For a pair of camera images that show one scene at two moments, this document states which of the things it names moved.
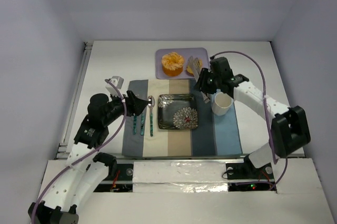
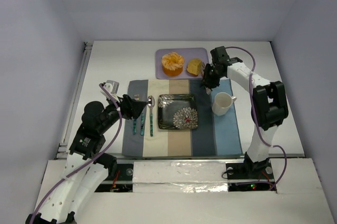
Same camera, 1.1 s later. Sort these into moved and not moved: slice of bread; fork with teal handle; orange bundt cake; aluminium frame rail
Moved: slice of bread
Not moved: aluminium frame rail; orange bundt cake; fork with teal handle
